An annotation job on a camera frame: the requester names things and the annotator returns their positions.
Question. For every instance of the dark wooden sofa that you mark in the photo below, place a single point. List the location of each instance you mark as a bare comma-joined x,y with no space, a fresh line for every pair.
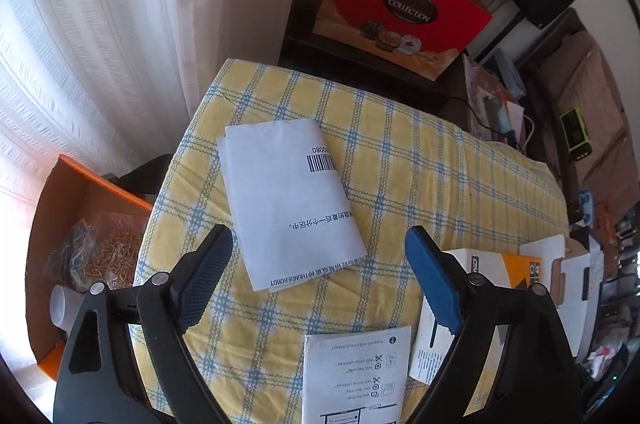
610,69

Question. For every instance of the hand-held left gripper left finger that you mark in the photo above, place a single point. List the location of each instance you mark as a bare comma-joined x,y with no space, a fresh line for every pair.
200,284

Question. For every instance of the red gift box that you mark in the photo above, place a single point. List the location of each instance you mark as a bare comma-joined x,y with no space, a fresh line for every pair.
400,4

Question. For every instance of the pale blue box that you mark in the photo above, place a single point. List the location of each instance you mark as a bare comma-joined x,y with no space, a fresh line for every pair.
507,69

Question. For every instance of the dark wooden cabinet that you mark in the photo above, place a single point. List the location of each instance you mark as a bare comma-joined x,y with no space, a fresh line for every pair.
300,49

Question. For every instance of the cardboard box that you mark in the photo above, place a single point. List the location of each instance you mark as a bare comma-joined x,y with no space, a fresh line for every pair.
575,304

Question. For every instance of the green black device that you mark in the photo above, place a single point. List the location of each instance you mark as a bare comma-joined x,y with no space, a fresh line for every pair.
575,134

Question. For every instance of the yellow checked tablecloth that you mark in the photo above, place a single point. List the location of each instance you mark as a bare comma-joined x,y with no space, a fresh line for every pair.
400,154

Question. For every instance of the white plastic cup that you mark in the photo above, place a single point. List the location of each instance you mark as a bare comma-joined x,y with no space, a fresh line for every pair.
65,306

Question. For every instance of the orange white hard drive box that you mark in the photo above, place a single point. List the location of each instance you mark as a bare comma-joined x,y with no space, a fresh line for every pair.
425,354

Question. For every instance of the large brown cushion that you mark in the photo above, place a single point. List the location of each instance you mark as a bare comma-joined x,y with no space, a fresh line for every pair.
595,74

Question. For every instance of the white instruction leaflet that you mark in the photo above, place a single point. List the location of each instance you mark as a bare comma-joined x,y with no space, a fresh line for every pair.
350,369

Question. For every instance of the orange open box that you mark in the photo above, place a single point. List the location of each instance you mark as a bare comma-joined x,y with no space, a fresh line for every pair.
60,204

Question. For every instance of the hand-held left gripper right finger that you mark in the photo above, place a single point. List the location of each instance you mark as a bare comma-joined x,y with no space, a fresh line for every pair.
435,279

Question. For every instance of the clear plastic bag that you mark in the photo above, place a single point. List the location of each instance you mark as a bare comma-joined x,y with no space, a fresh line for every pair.
492,104

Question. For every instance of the white paper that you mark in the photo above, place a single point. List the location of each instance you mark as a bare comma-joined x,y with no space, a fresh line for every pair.
290,204

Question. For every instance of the white curtain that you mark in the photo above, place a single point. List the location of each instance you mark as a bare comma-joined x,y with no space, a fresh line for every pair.
125,29

